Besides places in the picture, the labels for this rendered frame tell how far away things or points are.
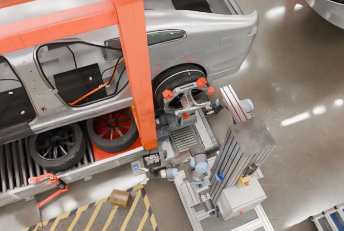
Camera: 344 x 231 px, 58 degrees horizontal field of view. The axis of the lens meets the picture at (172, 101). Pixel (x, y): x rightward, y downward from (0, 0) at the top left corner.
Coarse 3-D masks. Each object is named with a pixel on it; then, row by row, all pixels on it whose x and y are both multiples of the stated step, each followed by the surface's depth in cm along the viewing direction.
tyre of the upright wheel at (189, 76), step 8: (184, 64) 353; (192, 64) 359; (168, 72) 351; (176, 72) 348; (184, 72) 347; (192, 72) 349; (200, 72) 359; (160, 80) 354; (168, 80) 346; (176, 80) 343; (184, 80) 342; (192, 80) 348; (160, 88) 352; (168, 88) 344; (160, 96) 353; (160, 104) 368
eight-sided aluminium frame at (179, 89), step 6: (192, 84) 346; (174, 90) 345; (180, 90) 342; (186, 90) 344; (204, 90) 359; (174, 96) 347; (168, 102) 353; (198, 102) 383; (168, 108) 374; (174, 108) 383; (180, 108) 387
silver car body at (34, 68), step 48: (48, 0) 279; (96, 0) 289; (144, 0) 424; (192, 0) 442; (48, 48) 412; (96, 48) 394; (192, 48) 320; (240, 48) 352; (0, 96) 374; (48, 96) 307; (96, 96) 375
